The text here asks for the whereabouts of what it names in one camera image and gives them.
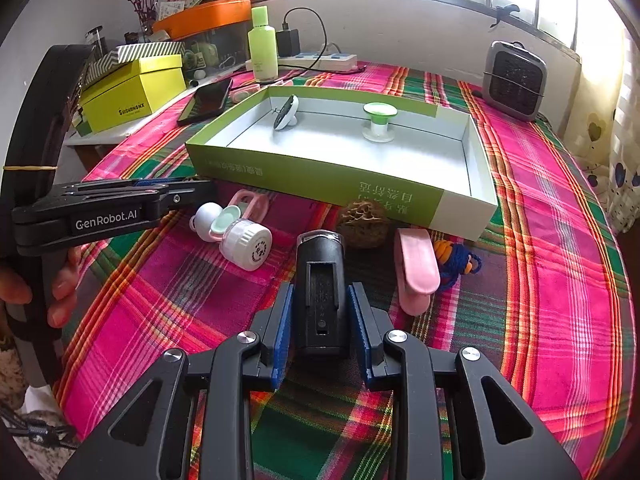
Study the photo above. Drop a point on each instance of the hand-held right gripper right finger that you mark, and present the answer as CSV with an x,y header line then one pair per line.
x,y
359,330

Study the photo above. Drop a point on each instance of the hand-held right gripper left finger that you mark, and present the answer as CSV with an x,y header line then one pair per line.
x,y
282,330

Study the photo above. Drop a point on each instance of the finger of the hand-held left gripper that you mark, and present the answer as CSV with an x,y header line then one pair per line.
x,y
185,195
155,180

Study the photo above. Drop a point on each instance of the black handheld device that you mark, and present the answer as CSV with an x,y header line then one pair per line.
x,y
320,270

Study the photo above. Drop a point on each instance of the pink carabiner clip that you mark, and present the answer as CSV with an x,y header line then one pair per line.
x,y
257,202

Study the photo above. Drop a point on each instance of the pink plastic clip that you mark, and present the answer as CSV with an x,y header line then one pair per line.
x,y
415,270

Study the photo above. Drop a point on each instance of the white ribbed cylinder case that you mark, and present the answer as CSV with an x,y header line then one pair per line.
x,y
250,247

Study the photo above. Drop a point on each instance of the green and white cardboard box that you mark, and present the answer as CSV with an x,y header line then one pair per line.
x,y
320,175

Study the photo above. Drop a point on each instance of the person's left hand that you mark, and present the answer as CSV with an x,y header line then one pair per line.
x,y
62,285

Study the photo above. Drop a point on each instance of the yellow cardboard box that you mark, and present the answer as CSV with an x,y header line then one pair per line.
x,y
135,95

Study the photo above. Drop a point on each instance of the black smartphone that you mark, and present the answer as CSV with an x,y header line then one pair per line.
x,y
207,100

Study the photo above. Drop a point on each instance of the brown walnut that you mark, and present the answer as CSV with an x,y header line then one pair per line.
x,y
362,225

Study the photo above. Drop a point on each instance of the pink plastic case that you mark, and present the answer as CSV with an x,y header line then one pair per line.
x,y
242,94

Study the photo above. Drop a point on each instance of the blue and orange yarn toy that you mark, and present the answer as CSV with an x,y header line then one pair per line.
x,y
452,260

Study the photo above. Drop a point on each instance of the striped gift box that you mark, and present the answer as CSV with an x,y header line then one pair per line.
x,y
145,49

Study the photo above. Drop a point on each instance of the black and white round stand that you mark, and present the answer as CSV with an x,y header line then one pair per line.
x,y
286,110

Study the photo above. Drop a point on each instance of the dark glass jar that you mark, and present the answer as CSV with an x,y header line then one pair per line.
x,y
96,40

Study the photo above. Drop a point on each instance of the dark glass tank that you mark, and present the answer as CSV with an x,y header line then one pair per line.
x,y
230,42

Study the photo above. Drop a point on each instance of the green plastic bottle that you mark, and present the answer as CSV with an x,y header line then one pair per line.
x,y
263,50

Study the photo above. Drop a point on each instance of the orange box lid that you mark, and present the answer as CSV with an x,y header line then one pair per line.
x,y
210,15

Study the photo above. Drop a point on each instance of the pile of paper packets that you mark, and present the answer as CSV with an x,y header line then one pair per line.
x,y
175,2

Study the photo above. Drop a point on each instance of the black charger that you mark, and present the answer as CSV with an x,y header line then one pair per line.
x,y
288,42

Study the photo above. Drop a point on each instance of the plaid pink green cloth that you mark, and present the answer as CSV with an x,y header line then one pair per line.
x,y
540,260

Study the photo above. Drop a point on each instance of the white power strip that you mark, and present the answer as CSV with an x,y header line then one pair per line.
x,y
330,62

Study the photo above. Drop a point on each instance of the green and white spool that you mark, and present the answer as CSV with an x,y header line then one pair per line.
x,y
378,110

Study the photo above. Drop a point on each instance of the grey space heater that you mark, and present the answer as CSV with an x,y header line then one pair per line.
x,y
515,80

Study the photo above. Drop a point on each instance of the patterned curtain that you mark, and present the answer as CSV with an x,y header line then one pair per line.
x,y
620,160

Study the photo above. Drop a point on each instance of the black window hook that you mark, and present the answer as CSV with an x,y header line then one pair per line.
x,y
505,10

